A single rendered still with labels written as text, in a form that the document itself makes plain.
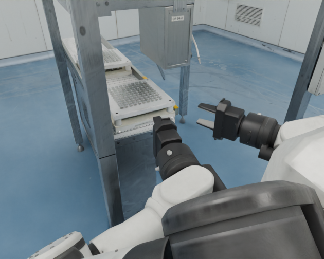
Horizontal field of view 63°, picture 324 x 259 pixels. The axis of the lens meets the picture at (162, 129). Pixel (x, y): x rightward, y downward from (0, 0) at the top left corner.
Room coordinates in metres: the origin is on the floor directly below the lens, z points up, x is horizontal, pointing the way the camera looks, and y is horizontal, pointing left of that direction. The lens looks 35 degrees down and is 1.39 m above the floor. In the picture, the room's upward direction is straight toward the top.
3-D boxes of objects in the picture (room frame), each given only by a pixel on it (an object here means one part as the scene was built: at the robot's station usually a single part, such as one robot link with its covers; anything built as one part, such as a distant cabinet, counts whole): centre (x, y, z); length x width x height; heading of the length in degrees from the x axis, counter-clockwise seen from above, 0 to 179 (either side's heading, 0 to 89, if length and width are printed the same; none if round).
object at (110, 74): (1.36, 0.32, 0.85); 0.24 x 0.24 x 0.02; 26
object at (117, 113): (0.94, 0.11, 0.90); 0.25 x 0.24 x 0.02; 117
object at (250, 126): (0.60, -0.21, 0.99); 0.12 x 0.10 x 0.13; 58
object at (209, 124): (0.65, -0.13, 0.95); 0.06 x 0.03 x 0.02; 58
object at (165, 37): (0.97, -0.01, 1.14); 0.22 x 0.11 x 0.20; 26
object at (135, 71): (1.49, 0.23, 0.85); 1.32 x 0.02 x 0.03; 26
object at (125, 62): (1.36, 0.32, 0.89); 0.25 x 0.24 x 0.02; 116
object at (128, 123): (0.94, 0.11, 0.85); 0.24 x 0.24 x 0.02; 27
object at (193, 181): (0.32, -0.04, 1.00); 0.13 x 0.07 x 0.09; 130
